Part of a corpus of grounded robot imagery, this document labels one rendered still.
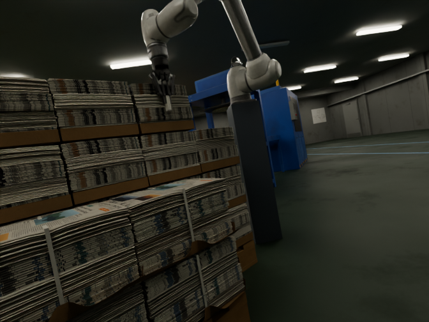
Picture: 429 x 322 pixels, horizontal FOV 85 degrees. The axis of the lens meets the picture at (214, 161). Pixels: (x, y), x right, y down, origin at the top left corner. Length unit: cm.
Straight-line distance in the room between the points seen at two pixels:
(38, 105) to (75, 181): 28
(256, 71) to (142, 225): 123
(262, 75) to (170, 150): 84
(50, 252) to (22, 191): 33
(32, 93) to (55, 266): 58
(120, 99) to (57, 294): 71
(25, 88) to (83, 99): 17
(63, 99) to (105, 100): 14
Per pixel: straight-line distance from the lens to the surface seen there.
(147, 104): 111
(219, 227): 90
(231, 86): 175
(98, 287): 74
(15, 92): 101
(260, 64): 163
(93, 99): 104
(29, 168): 97
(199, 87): 354
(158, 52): 116
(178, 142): 115
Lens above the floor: 71
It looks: 2 degrees down
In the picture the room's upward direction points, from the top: 10 degrees counter-clockwise
